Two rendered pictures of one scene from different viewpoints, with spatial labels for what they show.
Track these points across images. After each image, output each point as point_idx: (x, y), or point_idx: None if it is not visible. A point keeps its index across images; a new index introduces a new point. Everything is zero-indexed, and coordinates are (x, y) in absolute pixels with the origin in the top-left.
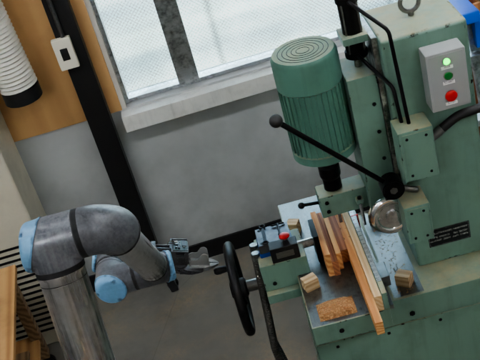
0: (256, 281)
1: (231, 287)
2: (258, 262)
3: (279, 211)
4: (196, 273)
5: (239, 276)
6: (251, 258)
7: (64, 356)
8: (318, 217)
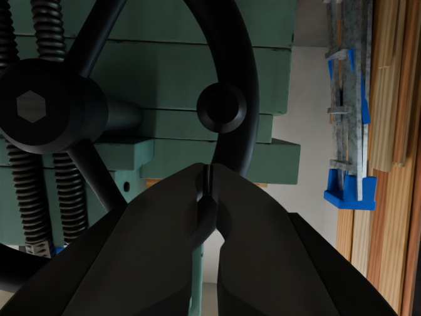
0: (15, 181)
1: (13, 142)
2: (17, 244)
3: (274, 184)
4: (63, 257)
5: (212, 55)
6: (32, 252)
7: None
8: None
